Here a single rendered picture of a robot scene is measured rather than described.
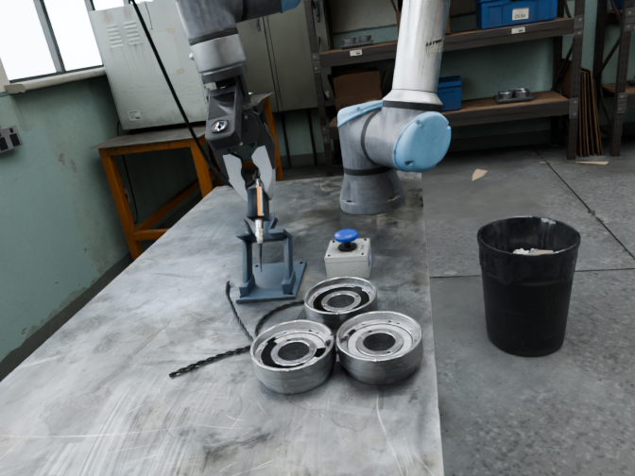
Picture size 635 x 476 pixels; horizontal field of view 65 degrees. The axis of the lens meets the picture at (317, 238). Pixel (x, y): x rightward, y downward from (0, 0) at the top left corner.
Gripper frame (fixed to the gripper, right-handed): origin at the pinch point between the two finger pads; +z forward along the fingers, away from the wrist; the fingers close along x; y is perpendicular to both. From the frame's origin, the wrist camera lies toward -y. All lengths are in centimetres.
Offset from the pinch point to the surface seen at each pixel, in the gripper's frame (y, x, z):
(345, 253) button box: -2.1, -11.8, 12.3
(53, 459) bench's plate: -37.5, 21.8, 13.7
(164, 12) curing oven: 195, 66, -50
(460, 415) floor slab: 50, -30, 99
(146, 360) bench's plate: -20.5, 17.3, 14.0
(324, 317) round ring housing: -19.3, -8.5, 13.4
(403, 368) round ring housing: -29.9, -17.7, 15.6
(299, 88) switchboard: 362, 26, 16
